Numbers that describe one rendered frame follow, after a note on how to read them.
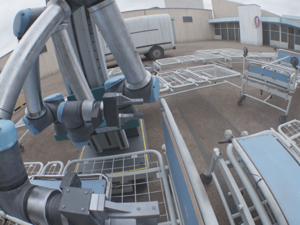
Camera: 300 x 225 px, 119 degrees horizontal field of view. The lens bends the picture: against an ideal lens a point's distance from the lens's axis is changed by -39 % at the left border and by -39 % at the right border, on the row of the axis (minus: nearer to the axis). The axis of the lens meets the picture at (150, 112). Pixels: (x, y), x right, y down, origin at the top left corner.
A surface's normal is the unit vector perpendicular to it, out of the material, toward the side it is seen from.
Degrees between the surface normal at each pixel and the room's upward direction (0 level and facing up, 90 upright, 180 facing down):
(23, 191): 13
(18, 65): 79
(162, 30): 89
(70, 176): 24
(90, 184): 5
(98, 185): 5
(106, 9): 110
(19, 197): 20
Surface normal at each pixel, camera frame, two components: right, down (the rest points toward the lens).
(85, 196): 0.01, -0.88
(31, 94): 0.58, 0.67
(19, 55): 0.63, -0.17
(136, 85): -0.17, 0.21
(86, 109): 0.10, -0.08
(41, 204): 0.04, -0.76
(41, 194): -0.01, -0.97
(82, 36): 0.13, 0.47
